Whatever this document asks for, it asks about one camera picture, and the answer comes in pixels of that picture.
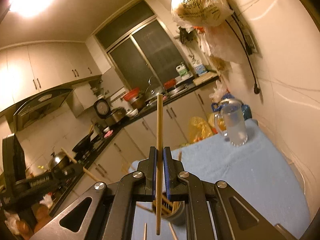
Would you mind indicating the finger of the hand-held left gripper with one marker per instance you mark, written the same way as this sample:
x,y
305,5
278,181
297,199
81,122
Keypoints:
x,y
41,181

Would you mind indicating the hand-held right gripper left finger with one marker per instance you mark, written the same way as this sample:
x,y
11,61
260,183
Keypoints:
x,y
155,170

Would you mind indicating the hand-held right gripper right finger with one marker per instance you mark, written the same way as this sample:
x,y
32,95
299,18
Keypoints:
x,y
167,172

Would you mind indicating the dark grey utensil holder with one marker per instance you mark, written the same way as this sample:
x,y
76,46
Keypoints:
x,y
178,217

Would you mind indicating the bunch of wooden chopsticks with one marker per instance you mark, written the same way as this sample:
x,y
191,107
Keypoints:
x,y
172,230

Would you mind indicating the person's left hand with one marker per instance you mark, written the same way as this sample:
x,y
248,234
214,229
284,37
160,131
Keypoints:
x,y
42,212

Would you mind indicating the steel pot with lid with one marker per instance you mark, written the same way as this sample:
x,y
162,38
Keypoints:
x,y
58,160

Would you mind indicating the yellow plastic bag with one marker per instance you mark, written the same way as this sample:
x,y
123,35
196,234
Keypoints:
x,y
200,130

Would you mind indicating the black wok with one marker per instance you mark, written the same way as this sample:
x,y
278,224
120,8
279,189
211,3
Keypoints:
x,y
83,142

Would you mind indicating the black range hood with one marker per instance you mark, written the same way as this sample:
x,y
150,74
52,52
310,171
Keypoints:
x,y
40,107

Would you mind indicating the pink cloth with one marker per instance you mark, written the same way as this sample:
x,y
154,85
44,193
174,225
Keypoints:
x,y
108,134

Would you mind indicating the white bowl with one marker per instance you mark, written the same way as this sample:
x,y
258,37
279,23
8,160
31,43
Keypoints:
x,y
131,113

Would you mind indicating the black gas stove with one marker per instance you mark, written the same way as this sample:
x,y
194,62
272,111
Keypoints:
x,y
93,146

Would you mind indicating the small steel pot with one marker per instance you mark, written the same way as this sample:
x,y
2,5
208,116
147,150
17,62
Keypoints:
x,y
117,116

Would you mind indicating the brown cooking pot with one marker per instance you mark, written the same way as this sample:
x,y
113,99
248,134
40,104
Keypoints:
x,y
137,103

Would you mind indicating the red bowl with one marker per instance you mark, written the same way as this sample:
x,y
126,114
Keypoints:
x,y
131,94

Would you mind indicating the glass pot lid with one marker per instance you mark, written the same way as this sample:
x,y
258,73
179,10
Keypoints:
x,y
153,90

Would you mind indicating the black rice cooker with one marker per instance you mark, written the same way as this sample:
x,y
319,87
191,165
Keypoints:
x,y
101,108

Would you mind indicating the clear glass pitcher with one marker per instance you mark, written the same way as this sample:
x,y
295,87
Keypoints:
x,y
235,127

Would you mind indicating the blue towel tablecloth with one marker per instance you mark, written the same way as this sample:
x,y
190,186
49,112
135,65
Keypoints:
x,y
250,175

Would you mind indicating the red basin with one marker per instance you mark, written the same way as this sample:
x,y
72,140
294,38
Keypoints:
x,y
170,83

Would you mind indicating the crumpled white plastic bag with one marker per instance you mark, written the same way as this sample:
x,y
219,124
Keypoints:
x,y
219,90

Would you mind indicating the blue plastic bag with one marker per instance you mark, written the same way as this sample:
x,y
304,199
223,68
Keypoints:
x,y
246,111

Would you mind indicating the wooden cutting board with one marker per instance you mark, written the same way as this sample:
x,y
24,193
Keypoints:
x,y
205,78

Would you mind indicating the green label detergent bottle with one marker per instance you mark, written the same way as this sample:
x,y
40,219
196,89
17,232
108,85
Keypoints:
x,y
181,70

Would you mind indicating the blue label detergent bottle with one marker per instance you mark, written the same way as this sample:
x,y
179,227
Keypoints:
x,y
200,68

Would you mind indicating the sliding kitchen window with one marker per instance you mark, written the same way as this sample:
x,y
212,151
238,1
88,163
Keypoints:
x,y
142,50

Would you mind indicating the hanging clear plastic bag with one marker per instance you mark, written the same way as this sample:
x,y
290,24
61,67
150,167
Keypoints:
x,y
222,45

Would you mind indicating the dark hanging bundle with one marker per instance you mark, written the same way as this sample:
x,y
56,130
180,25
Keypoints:
x,y
186,34

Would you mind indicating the hanging bag of bread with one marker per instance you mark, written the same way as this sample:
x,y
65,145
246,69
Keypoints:
x,y
200,7

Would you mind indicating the small wall shelf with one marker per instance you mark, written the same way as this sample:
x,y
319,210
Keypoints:
x,y
97,90

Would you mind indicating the beige wall cabinets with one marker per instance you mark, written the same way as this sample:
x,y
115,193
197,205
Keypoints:
x,y
50,67

